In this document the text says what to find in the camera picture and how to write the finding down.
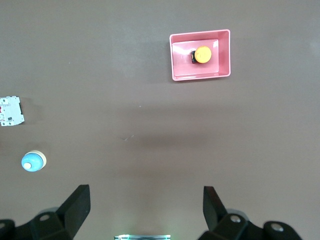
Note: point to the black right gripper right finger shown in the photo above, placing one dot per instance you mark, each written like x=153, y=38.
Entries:
x=215, y=217

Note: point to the blue call bell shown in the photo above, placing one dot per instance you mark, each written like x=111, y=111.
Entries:
x=32, y=162

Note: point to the yellow push button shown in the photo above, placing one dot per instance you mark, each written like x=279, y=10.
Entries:
x=203, y=54

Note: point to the pink plastic bin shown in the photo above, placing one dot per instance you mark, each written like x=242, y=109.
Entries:
x=180, y=62

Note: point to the white circuit breaker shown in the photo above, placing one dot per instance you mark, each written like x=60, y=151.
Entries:
x=11, y=112

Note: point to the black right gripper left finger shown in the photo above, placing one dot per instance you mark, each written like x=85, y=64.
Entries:
x=72, y=212

